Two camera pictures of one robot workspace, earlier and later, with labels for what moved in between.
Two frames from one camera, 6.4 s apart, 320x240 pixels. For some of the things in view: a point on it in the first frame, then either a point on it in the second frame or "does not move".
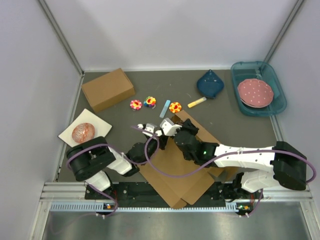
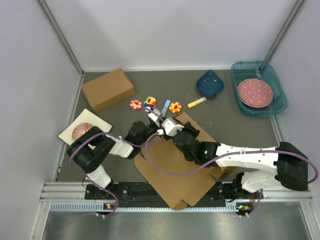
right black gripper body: x=191 y=130 does not move
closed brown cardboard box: x=107 y=89 does not move
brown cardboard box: x=179 y=179 does not move
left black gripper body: x=149 y=144 -> x=150 y=129
